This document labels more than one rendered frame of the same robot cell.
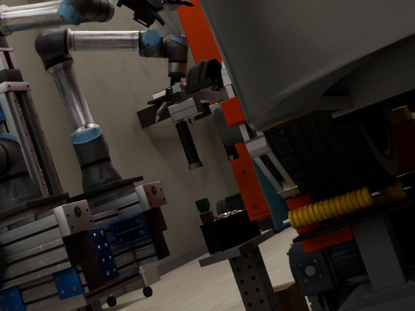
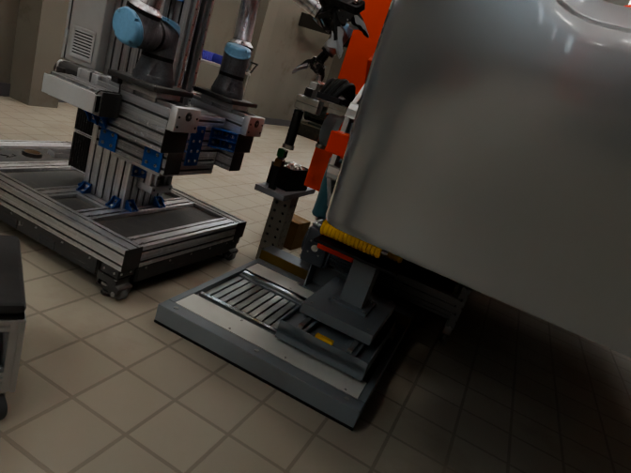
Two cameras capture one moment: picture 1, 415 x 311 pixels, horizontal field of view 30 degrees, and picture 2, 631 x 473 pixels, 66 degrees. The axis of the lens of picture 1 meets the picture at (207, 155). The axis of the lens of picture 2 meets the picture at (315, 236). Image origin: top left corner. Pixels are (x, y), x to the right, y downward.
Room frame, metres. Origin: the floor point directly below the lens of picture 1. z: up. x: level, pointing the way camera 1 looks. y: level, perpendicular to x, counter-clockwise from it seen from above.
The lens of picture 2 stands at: (0.49, 0.00, 1.01)
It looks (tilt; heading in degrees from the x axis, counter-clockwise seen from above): 17 degrees down; 355
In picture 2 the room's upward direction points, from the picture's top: 19 degrees clockwise
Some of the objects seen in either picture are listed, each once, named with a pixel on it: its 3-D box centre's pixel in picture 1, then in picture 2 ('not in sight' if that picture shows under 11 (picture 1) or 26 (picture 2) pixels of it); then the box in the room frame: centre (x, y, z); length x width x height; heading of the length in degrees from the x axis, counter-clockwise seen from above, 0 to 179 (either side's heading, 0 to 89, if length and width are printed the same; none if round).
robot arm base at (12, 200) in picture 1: (15, 192); (155, 68); (2.41, 0.60, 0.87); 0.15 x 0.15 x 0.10
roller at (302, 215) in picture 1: (330, 207); (351, 238); (2.24, -0.29, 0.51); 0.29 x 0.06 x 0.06; 68
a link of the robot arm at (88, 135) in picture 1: (89, 145); (236, 59); (2.87, 0.40, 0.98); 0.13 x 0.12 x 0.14; 5
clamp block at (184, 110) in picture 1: (185, 109); (309, 104); (2.31, 0.02, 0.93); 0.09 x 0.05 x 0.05; 68
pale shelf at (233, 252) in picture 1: (238, 247); (286, 189); (3.06, 0.00, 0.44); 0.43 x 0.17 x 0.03; 158
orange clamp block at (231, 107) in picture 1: (240, 110); (342, 144); (2.10, -0.13, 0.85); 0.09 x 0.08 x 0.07; 158
